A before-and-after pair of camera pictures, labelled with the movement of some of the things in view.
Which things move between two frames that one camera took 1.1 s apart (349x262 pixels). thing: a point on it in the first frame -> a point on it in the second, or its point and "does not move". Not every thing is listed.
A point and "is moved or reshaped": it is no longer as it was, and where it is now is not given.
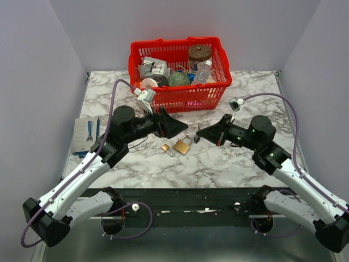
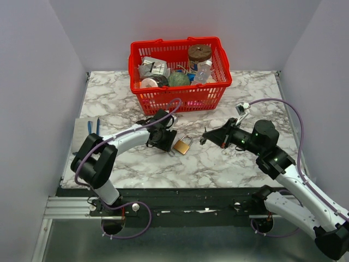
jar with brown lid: [197, 53] does not move
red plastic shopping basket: [175, 52] does not move
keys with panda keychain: [197, 137] is moved or reshaped
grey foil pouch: [151, 66] does not move
